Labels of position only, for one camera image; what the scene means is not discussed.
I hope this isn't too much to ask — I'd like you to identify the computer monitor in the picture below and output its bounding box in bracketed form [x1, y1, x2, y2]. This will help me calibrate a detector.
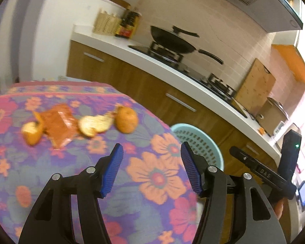
[296, 180, 305, 211]

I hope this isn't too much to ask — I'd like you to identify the beige rice cooker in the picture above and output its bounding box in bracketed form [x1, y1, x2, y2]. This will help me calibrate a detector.
[257, 97, 289, 136]

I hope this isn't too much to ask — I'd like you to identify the dark soy sauce bottle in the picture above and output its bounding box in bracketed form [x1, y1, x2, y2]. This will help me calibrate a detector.
[115, 10, 127, 37]
[124, 10, 140, 39]

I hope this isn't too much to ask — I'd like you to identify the orange wall cabinet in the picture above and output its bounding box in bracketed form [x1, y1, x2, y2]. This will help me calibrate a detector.
[271, 43, 305, 89]

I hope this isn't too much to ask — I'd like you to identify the black gas cooktop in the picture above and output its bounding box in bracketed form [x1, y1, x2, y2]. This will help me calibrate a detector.
[128, 43, 248, 119]

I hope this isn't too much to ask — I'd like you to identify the curled orange peel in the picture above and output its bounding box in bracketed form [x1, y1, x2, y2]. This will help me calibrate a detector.
[22, 111, 45, 146]

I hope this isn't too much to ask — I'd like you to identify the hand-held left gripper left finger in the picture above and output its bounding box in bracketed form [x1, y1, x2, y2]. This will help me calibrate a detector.
[18, 144, 124, 244]

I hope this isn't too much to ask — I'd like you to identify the range hood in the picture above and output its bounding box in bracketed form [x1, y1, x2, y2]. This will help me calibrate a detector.
[183, 0, 304, 33]

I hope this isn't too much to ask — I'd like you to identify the person's right hand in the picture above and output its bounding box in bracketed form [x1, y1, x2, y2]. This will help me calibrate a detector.
[274, 199, 285, 220]

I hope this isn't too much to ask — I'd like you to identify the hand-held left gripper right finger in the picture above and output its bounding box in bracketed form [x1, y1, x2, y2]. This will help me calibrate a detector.
[180, 142, 287, 244]

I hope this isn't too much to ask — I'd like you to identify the woven utensil basket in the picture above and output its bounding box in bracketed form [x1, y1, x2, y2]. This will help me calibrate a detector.
[93, 9, 124, 36]

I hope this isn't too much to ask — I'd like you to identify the wide orange peel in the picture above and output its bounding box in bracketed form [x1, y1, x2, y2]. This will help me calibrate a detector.
[78, 112, 115, 138]

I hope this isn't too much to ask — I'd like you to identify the metal cabinet handle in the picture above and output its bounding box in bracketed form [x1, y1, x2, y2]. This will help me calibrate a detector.
[245, 144, 260, 155]
[83, 52, 105, 63]
[165, 93, 197, 112]

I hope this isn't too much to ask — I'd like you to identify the light blue plastic basket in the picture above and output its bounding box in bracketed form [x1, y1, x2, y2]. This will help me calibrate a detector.
[171, 124, 224, 173]

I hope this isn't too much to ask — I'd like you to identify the black wok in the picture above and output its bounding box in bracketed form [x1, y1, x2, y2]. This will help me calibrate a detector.
[150, 25, 224, 65]

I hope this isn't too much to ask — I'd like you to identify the wooden cutting board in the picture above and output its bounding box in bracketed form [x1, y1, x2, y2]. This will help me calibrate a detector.
[234, 58, 276, 116]

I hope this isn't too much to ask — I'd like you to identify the orange plastic packet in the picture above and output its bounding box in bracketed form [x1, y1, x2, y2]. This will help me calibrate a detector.
[41, 104, 78, 149]

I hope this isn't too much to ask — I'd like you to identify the floral tablecloth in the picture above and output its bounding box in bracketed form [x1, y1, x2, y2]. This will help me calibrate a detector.
[0, 81, 206, 244]

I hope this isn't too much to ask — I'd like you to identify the tangerine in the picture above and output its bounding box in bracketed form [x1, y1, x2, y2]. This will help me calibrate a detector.
[116, 106, 138, 134]

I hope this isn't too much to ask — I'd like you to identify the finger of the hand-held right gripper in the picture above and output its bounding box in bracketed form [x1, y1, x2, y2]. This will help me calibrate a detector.
[229, 146, 281, 186]

